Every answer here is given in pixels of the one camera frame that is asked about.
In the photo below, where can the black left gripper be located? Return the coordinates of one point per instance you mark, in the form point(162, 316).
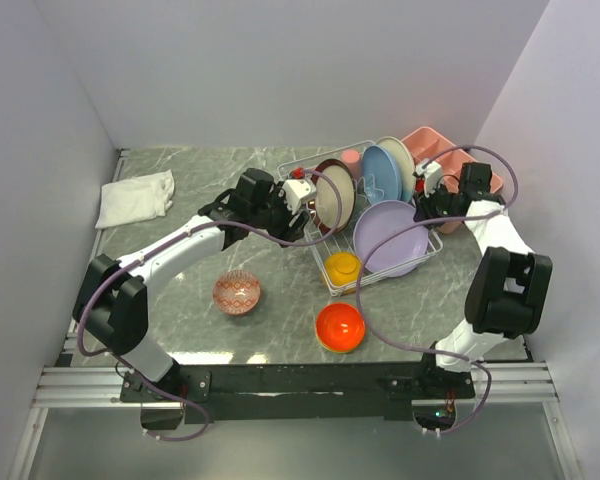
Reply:
point(285, 232)

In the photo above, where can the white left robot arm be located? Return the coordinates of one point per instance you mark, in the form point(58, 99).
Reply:
point(113, 301)

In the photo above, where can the red white patterned bowl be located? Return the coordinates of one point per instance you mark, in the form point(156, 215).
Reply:
point(236, 292)

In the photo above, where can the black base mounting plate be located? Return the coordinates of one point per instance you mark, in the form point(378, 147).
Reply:
point(297, 391)

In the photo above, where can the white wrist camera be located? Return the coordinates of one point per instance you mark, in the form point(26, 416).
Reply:
point(297, 193)
point(429, 173)

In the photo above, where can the cream and blue plate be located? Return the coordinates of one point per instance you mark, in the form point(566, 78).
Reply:
point(405, 162)

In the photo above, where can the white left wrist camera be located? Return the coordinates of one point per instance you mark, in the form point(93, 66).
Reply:
point(297, 193)

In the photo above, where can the orange-yellow bowl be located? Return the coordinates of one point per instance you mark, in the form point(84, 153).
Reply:
point(341, 271)

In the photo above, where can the dark red rimmed plate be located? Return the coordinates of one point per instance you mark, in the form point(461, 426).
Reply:
point(325, 203)

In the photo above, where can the white folded cloth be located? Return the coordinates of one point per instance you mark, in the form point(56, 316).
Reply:
point(135, 200)

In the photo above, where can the white wire dish rack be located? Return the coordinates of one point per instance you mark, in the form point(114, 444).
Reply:
point(382, 236)

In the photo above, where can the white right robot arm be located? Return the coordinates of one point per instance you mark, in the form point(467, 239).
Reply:
point(507, 295)

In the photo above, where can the aluminium rail frame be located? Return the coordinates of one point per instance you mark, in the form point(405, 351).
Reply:
point(79, 429)

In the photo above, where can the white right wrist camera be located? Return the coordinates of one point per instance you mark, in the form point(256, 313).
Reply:
point(429, 173)

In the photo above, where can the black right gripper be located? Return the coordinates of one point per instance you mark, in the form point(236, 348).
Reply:
point(423, 209)

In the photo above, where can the red-orange bowl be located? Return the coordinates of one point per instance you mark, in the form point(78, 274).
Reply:
point(340, 328)

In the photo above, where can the pink plastic cup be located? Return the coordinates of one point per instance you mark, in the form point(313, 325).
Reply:
point(352, 159)

